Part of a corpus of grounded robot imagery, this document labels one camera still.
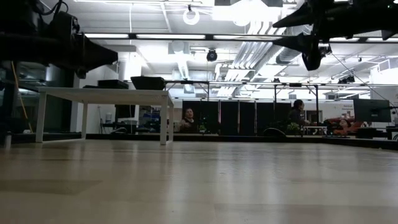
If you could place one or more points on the black aluminium table frame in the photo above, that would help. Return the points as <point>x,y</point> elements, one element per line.
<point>217,137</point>

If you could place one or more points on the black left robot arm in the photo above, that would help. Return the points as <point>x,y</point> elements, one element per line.
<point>18,46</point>

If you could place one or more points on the black ceiling spotlights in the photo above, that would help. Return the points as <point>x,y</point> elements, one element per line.
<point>327,49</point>

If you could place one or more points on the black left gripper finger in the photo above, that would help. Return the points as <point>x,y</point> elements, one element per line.
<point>99,49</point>
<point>102,63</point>

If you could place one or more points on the black desk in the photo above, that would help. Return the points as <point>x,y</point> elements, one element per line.
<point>124,127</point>

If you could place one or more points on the small potted plant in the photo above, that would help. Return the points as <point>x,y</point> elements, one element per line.
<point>202,128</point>
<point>293,127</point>

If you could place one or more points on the white perforated metal shelf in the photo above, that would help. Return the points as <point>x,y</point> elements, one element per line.
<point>102,95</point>

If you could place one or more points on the black leaf-shaped plate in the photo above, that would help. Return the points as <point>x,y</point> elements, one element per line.
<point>90,86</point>

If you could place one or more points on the black ceiling camera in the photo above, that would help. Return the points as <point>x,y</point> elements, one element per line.
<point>212,55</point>

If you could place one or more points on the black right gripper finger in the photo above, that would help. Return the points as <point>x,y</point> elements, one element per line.
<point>301,15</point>
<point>298,42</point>

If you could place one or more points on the person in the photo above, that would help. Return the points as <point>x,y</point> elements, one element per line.
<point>297,113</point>
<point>344,124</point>
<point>188,121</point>

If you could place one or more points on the clear water bottle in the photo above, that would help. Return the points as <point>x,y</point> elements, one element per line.
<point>108,117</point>

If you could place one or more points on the black partition wall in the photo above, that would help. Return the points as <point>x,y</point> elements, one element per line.
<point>230,116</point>

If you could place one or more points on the black metal station frame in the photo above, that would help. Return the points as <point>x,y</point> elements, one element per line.
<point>186,82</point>

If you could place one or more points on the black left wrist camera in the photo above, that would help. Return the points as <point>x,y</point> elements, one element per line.
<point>62,23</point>

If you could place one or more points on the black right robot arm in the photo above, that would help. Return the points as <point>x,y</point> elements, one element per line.
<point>373,18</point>

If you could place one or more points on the round ceiling lamp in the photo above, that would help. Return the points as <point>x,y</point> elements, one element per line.
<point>191,17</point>

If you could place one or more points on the black computer monitor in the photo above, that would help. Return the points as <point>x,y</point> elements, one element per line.
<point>372,110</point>
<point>125,111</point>

